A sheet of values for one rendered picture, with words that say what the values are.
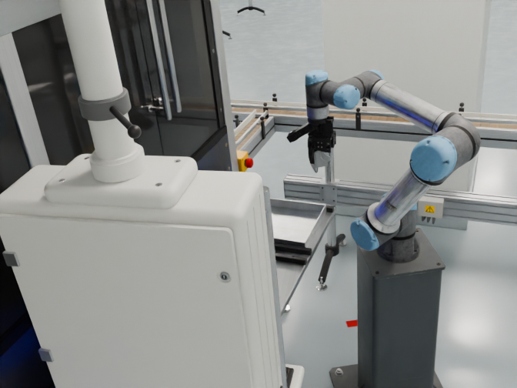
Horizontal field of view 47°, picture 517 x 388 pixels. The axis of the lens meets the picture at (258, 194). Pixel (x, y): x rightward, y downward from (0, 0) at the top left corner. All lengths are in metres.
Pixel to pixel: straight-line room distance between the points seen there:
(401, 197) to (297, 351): 1.32
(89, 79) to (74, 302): 0.46
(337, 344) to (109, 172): 2.07
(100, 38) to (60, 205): 0.32
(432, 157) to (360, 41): 1.83
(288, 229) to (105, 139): 1.21
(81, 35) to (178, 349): 0.62
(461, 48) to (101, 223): 2.57
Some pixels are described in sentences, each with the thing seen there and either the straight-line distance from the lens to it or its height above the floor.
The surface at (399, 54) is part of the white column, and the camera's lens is 3.40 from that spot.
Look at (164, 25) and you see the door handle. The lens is 1.72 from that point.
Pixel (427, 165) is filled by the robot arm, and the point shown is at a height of 1.29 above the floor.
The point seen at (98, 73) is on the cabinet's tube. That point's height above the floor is 1.78.
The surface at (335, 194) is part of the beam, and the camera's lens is 3.14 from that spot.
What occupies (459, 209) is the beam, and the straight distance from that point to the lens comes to 3.07.
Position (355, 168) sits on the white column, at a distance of 3.72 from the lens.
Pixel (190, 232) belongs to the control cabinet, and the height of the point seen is 1.52.
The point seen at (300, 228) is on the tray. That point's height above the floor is 0.88.
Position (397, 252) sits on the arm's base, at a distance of 2.12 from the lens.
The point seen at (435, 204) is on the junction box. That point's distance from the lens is 3.00.
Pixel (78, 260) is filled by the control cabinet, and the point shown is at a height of 1.44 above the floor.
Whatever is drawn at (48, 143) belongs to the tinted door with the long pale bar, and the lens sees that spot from 1.44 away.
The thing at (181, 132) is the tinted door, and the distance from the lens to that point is 1.95.
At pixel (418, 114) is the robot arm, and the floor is 1.35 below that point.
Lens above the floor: 2.06
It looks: 29 degrees down
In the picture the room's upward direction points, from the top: 6 degrees counter-clockwise
